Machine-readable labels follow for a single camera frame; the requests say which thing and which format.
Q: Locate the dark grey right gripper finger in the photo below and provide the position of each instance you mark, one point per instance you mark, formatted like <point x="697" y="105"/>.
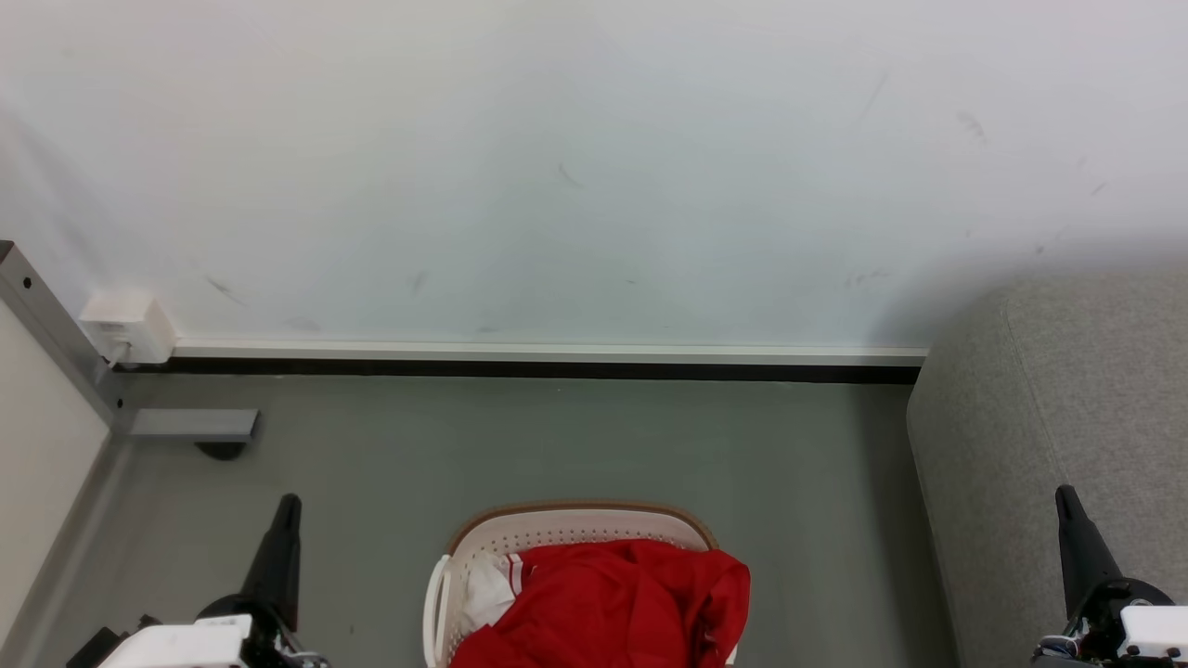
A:
<point x="1080" y="547"/>

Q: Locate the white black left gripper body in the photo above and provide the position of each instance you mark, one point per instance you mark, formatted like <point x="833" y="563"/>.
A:
<point x="181" y="642"/>

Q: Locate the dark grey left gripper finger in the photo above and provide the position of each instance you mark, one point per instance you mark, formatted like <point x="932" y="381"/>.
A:
<point x="277" y="561"/>

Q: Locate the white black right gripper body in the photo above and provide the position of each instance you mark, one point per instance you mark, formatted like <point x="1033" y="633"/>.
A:
<point x="1146" y="631"/>

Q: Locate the white laundry basket brown rim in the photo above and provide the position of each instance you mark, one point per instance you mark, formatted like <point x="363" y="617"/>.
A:
<point x="557" y="521"/>

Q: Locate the black caster wheel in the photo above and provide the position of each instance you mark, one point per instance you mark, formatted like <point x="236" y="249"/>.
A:
<point x="221" y="450"/>

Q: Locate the grey fabric sofa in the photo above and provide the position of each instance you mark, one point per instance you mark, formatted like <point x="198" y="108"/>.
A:
<point x="1039" y="408"/>

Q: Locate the white garment with red stripes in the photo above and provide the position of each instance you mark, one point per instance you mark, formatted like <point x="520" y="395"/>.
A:
<point x="487" y="589"/>

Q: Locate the white partition panel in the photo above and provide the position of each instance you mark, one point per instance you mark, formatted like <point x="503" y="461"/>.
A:
<point x="37" y="445"/>

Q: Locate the white and black baseboard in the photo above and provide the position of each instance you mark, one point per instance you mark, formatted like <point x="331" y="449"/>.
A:
<point x="557" y="360"/>

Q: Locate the white wall power adapter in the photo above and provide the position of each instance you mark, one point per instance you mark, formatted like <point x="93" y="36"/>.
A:
<point x="130" y="325"/>

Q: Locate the grey metal frame leg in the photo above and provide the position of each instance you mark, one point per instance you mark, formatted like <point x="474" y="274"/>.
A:
<point x="56" y="325"/>

